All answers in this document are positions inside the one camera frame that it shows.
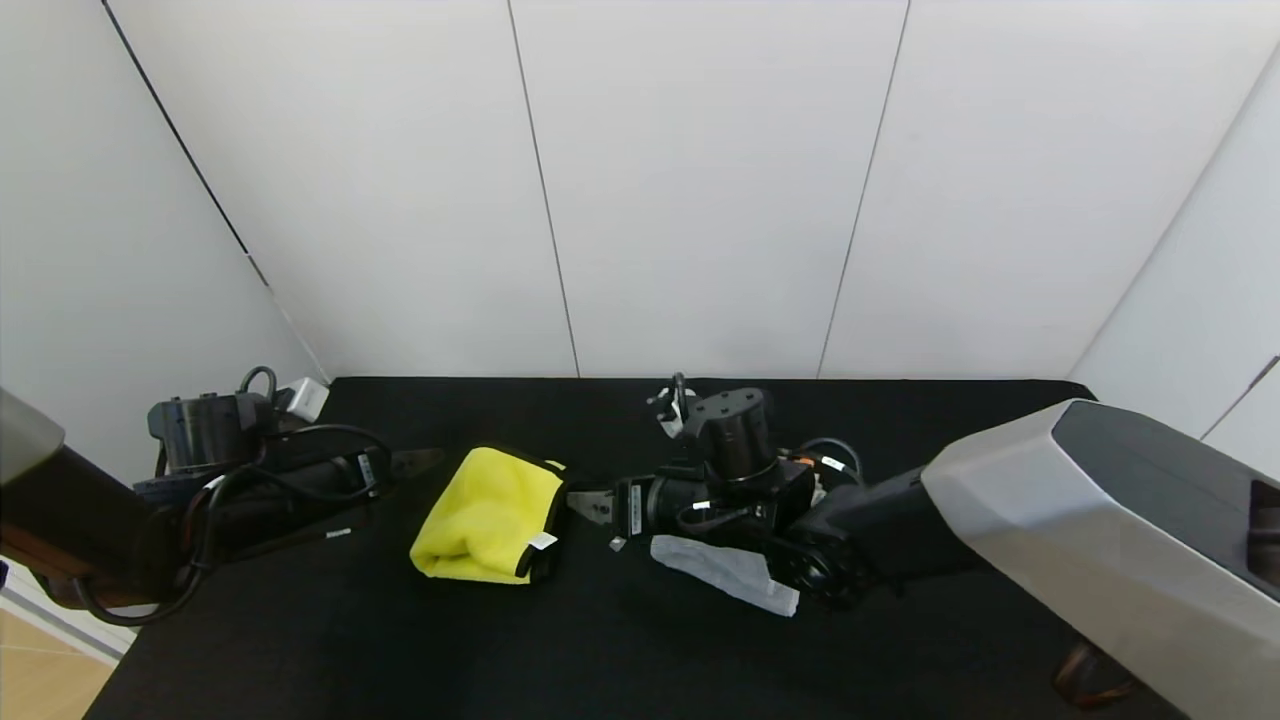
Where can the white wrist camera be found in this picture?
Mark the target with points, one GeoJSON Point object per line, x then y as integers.
{"type": "Point", "coordinates": [303, 398]}
{"type": "Point", "coordinates": [672, 410]}

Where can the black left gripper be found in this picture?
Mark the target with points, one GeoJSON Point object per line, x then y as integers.
{"type": "Point", "coordinates": [371, 470]}

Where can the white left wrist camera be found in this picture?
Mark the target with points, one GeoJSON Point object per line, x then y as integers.
{"type": "Point", "coordinates": [303, 398]}

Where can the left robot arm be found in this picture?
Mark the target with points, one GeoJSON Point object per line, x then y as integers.
{"type": "Point", "coordinates": [70, 510]}

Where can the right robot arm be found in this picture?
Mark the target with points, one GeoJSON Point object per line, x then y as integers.
{"type": "Point", "coordinates": [1100, 510]}

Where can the small white label tag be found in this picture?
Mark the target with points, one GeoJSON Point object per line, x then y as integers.
{"type": "Point", "coordinates": [543, 540]}

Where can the grey towel with orange marks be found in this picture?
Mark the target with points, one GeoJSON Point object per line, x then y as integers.
{"type": "Point", "coordinates": [730, 570]}

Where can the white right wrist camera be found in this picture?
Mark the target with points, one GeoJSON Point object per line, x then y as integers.
{"type": "Point", "coordinates": [672, 410]}

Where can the white baseboard strip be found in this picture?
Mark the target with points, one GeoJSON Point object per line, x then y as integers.
{"type": "Point", "coordinates": [60, 615]}

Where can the yellow microfiber towel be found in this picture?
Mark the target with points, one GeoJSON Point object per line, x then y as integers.
{"type": "Point", "coordinates": [480, 515]}

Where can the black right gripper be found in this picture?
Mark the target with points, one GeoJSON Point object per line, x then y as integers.
{"type": "Point", "coordinates": [633, 507]}

